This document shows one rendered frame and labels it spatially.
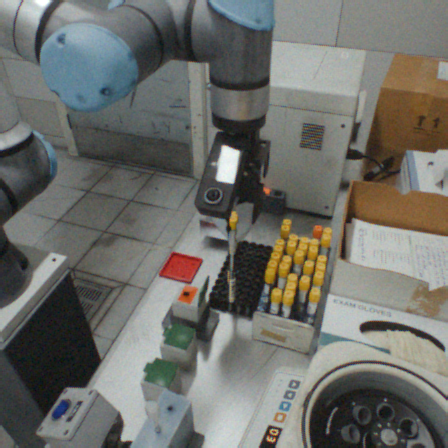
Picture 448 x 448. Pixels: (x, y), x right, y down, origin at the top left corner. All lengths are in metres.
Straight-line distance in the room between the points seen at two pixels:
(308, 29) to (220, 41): 1.71
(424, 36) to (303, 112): 1.36
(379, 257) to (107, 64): 0.61
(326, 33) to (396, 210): 1.41
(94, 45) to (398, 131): 1.01
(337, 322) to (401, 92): 0.73
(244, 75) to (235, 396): 0.46
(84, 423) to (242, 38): 0.51
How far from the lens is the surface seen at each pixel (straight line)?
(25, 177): 0.81
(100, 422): 0.63
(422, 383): 0.61
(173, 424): 0.56
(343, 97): 0.85
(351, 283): 0.71
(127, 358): 0.73
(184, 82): 2.40
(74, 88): 0.41
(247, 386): 0.69
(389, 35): 2.17
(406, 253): 0.85
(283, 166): 0.93
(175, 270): 0.84
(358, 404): 0.58
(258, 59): 0.50
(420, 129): 1.27
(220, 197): 0.51
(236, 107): 0.51
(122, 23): 0.44
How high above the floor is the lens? 1.48
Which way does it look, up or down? 41 degrees down
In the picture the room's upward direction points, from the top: straight up
